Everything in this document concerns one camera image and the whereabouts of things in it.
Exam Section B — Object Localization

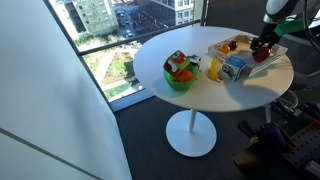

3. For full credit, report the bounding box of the white table pedestal base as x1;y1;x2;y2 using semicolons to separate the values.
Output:
165;108;218;158

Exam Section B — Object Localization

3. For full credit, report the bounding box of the yellow banana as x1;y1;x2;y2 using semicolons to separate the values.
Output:
206;57;222;83

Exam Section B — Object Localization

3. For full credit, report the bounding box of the red apple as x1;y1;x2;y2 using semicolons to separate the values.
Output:
252;46;272;63

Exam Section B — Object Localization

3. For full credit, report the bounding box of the blue black bar clamp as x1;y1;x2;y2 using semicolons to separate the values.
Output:
237;119;300;153
270;100;320;126

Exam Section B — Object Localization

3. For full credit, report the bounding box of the dark window frame rail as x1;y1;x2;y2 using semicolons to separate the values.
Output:
43;0;209;113

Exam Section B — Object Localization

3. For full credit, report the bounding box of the large orange fruit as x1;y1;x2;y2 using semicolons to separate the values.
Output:
173;69;195;83

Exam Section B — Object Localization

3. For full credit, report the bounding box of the red green soft cube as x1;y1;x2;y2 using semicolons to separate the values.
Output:
162;49;191;79

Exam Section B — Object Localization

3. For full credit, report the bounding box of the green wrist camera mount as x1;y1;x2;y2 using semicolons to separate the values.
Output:
273;18;308;37

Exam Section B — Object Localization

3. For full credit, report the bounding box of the light wooden tray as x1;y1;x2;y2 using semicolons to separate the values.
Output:
207;34;289;77

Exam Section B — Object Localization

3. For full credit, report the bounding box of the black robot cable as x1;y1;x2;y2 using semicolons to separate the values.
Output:
302;0;320;53

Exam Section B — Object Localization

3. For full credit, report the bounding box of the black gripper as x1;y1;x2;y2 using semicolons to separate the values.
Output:
250;21;282;53

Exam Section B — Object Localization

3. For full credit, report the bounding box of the dark red plum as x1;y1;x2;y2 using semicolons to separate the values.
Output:
227;40;239;52

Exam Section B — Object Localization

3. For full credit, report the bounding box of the brown wooden board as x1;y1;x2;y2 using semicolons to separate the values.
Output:
233;143;301;180

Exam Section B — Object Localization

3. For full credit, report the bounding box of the blue white carton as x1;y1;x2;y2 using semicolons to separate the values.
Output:
218;55;248;82

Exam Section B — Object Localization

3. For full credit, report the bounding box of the small orange fruit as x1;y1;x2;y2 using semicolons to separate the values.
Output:
218;43;232;55

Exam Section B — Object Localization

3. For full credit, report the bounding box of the grey office chair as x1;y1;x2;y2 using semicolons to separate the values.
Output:
276;33;320;113

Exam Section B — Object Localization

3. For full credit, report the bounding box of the green plastic bowl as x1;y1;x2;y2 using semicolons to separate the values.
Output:
162;63;200;91

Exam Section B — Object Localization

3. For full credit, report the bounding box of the black perforated mounting board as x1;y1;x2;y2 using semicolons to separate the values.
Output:
273;122;320;179

